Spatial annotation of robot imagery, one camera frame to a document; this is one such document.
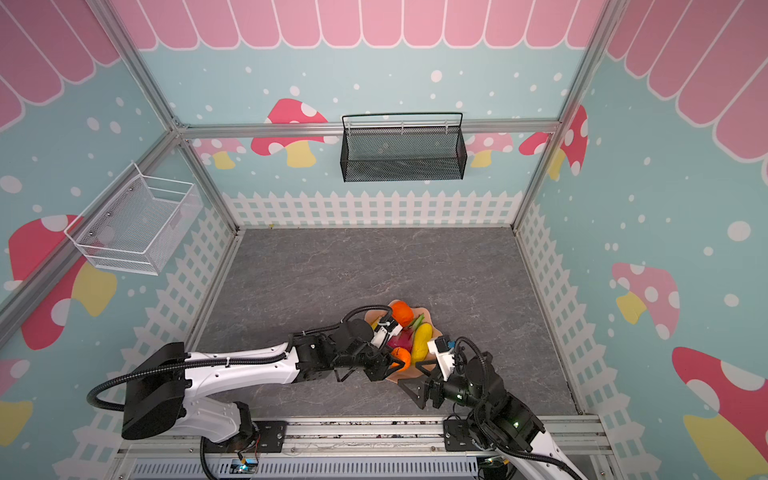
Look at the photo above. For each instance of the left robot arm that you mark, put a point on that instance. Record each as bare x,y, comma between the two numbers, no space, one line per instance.
174,390

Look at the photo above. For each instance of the small orange tangerine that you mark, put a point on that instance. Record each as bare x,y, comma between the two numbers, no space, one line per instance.
403,355

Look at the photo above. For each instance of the pink scalloped fruit bowl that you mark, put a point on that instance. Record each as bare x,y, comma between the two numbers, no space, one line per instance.
422,315

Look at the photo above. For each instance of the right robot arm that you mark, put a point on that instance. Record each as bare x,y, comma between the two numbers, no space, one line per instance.
497,424

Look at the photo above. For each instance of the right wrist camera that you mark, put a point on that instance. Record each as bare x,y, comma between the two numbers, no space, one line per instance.
443,350

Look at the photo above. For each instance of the white wire wall basket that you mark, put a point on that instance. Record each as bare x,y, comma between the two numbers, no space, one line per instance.
137,226

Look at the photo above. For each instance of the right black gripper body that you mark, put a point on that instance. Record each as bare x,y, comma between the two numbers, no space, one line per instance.
432,387

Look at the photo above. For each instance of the pink dragon fruit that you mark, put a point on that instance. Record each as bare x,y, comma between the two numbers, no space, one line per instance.
404,340

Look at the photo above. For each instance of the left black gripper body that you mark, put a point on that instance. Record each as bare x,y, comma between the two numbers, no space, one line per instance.
374,366

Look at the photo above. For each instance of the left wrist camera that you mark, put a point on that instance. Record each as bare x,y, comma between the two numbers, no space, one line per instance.
389,329

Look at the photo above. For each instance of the black mesh wall basket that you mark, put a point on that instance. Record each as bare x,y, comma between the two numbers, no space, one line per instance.
413,146

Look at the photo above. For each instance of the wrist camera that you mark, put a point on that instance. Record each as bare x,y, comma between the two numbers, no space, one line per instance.
389,329
443,350

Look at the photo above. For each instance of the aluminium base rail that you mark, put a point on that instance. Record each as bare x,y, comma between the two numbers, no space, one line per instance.
332,448

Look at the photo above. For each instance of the large orange fruit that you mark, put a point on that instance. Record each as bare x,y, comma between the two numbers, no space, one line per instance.
402,313

